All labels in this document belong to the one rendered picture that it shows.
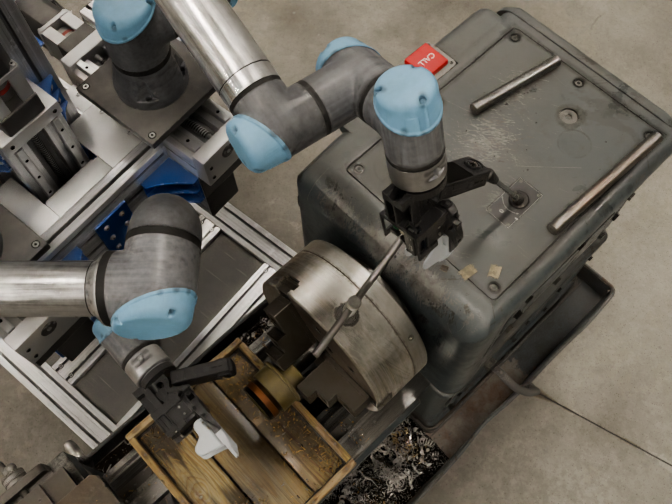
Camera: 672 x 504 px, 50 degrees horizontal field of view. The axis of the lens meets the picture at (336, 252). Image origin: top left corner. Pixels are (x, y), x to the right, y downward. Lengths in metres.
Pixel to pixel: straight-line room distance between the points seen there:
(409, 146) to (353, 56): 0.14
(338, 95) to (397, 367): 0.54
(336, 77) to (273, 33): 2.27
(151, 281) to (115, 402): 1.27
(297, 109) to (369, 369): 0.51
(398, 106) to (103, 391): 1.69
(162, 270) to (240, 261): 1.31
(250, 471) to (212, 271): 1.01
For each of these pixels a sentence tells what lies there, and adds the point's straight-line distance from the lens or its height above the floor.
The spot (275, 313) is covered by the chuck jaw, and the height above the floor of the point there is 1.20.
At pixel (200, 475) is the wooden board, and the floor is 0.89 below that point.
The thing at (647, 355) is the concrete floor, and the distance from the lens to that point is 2.66.
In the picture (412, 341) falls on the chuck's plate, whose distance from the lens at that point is 1.25.
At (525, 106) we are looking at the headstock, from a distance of 1.40.
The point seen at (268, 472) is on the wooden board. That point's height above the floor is 0.89.
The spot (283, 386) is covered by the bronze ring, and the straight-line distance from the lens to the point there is 1.29.
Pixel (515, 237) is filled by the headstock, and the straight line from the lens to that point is 1.26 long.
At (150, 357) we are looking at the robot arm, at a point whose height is 1.11.
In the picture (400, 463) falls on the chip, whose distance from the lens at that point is 1.82.
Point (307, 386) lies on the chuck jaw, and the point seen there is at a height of 1.10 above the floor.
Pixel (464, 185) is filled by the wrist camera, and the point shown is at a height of 1.51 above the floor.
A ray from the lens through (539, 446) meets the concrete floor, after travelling 2.47.
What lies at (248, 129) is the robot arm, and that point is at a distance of 0.86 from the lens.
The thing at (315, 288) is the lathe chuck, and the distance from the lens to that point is 1.22.
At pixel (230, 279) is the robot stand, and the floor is 0.21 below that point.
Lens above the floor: 2.36
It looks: 66 degrees down
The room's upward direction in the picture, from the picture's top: 2 degrees counter-clockwise
